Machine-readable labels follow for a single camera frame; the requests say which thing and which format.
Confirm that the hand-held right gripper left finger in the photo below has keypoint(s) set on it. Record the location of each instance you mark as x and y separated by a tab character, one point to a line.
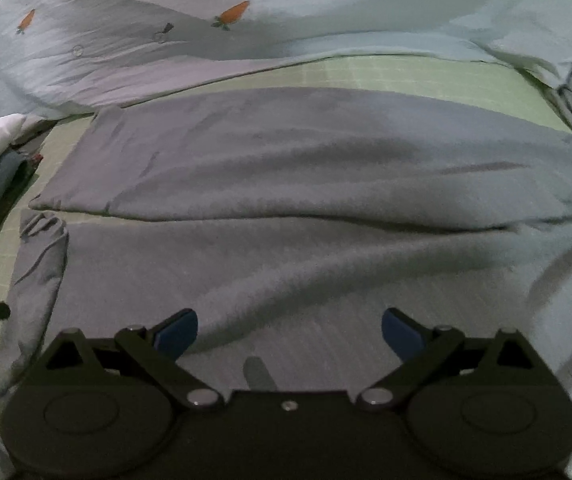
178	332

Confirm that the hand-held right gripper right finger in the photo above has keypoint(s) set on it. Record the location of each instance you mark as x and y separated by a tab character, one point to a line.
403	330

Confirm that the grey shirt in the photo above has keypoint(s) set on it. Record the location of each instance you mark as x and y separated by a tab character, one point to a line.
316	185

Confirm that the green grid mat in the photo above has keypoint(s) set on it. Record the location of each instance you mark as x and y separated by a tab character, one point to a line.
416	75

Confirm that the carrot print light curtain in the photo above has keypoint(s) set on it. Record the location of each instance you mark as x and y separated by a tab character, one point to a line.
166	10

